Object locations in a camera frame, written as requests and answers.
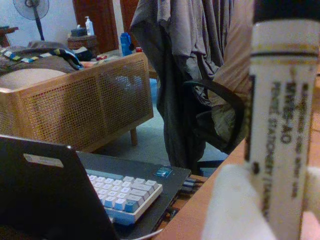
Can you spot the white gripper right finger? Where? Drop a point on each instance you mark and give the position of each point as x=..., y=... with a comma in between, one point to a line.
x=313, y=190

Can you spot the blue water bottle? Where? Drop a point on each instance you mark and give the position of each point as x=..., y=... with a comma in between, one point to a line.
x=125, y=45

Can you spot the white marker with black cap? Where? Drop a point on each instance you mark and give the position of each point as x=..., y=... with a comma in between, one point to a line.
x=280, y=125

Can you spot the black office chair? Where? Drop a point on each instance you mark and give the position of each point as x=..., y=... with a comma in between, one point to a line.
x=225, y=92

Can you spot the black laptop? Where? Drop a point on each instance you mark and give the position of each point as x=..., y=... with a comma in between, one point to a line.
x=37, y=195

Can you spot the rattan wooden bed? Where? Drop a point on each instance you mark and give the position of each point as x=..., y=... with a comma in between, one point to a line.
x=75, y=105

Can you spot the dark tissue box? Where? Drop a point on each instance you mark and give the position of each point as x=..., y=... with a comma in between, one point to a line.
x=78, y=32

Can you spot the dark patterned blanket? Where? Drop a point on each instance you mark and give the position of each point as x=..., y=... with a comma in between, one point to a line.
x=37, y=61

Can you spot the small red cup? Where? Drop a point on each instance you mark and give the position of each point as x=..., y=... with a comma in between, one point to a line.
x=139, y=49

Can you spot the brown wooden wardrobe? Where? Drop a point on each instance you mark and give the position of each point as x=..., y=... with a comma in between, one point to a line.
x=105, y=25

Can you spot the white and blue keyboard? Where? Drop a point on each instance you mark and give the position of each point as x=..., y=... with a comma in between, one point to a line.
x=125, y=195

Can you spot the brown wicker basket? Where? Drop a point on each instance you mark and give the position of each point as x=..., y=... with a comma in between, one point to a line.
x=82, y=43

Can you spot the grey brown hanging clothes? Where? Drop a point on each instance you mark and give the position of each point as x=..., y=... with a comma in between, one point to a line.
x=190, y=37

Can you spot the white pump bottle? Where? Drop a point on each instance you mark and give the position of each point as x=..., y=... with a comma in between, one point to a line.
x=89, y=27

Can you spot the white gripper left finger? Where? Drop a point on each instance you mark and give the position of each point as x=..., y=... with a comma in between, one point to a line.
x=232, y=205

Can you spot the black standing fan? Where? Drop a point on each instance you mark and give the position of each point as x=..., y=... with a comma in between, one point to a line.
x=31, y=10

